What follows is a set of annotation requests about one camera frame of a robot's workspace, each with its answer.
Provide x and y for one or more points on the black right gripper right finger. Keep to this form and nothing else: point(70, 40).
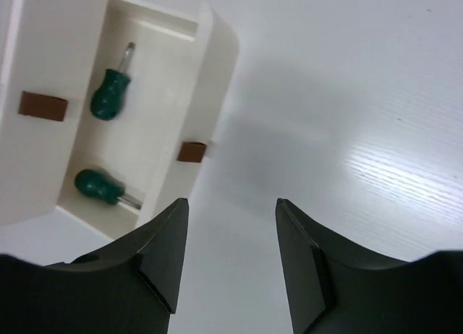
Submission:
point(334, 285)

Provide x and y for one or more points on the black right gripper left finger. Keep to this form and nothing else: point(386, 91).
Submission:
point(131, 285)

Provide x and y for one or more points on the green orange screwdriver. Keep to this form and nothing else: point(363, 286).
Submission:
point(100, 186)

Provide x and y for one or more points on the small green screwdriver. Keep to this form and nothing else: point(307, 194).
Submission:
point(108, 100)

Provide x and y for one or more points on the white drawer cabinet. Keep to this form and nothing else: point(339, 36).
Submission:
point(48, 59)

